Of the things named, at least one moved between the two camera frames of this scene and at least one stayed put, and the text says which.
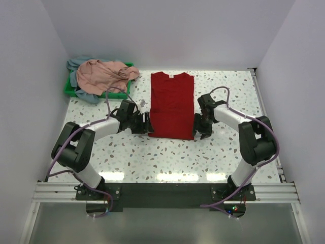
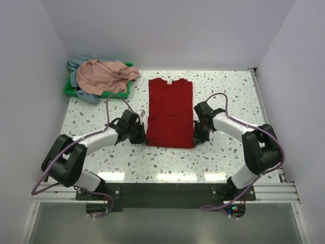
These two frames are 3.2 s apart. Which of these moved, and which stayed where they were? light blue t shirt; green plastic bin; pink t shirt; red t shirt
Moved: red t shirt
Stayed: light blue t shirt; green plastic bin; pink t shirt
